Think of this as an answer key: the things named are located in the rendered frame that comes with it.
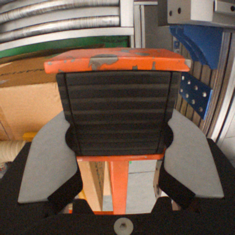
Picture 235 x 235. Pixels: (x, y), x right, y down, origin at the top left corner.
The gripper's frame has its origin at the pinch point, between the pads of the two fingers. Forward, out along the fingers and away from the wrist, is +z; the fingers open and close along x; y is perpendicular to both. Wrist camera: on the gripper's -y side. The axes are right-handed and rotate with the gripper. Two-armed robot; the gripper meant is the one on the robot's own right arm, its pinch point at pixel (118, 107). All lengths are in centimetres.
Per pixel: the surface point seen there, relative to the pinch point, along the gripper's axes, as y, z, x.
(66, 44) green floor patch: 0, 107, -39
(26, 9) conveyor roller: -20, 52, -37
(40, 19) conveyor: -16, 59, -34
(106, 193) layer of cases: 117, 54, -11
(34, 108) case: 6.7, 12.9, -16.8
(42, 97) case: 4.4, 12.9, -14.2
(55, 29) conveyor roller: -10, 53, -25
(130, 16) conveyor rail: -12.5, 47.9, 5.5
